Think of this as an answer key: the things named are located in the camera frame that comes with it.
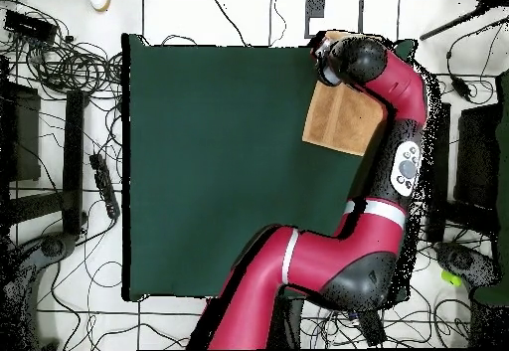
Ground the tan terry towel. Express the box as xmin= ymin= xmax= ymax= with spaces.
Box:
xmin=301 ymin=30 xmax=389 ymax=157

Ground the black flat panel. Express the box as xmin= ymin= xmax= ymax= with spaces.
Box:
xmin=454 ymin=103 xmax=502 ymax=211
xmin=0 ymin=82 xmax=42 ymax=183

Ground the dark green table cloth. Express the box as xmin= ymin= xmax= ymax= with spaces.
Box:
xmin=120 ymin=32 xmax=417 ymax=302

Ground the black power strip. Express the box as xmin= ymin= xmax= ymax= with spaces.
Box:
xmin=88 ymin=152 xmax=121 ymax=220

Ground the black power box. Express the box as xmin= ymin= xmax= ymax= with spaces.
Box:
xmin=357 ymin=310 xmax=388 ymax=347

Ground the black tripod base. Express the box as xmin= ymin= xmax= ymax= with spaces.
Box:
xmin=432 ymin=241 xmax=502 ymax=288
xmin=15 ymin=232 xmax=81 ymax=272

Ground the yellow-green ball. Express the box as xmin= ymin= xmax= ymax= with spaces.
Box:
xmin=439 ymin=269 xmax=464 ymax=287

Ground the black power adapter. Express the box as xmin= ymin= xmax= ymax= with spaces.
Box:
xmin=449 ymin=76 xmax=473 ymax=102

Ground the black rod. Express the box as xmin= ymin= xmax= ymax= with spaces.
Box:
xmin=418 ymin=7 xmax=488 ymax=43

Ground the dark green sheet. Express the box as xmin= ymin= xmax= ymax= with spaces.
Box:
xmin=471 ymin=70 xmax=509 ymax=307

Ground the black box device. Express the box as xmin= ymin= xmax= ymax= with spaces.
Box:
xmin=2 ymin=9 xmax=59 ymax=45

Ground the grey square frame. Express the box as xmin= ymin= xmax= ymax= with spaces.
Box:
xmin=304 ymin=0 xmax=365 ymax=41

